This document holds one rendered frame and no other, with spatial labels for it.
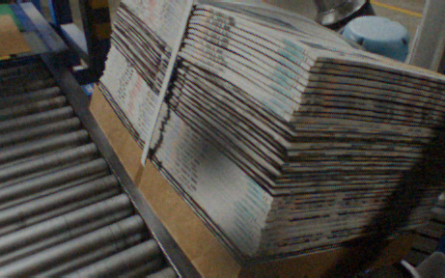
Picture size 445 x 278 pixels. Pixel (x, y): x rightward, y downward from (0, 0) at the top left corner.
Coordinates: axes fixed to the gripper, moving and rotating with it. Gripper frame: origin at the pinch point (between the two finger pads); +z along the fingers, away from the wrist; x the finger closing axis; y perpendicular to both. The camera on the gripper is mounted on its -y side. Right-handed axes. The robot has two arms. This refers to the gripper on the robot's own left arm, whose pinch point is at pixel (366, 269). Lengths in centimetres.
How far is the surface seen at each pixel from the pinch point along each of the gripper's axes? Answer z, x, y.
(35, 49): 122, 12, -14
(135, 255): 24.0, 16.1, -15.4
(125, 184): 40.6, 11.7, -13.7
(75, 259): 29.1, 23.0, -19.2
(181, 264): 18.8, 11.3, -13.5
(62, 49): 119, 4, -12
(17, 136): 69, 25, -19
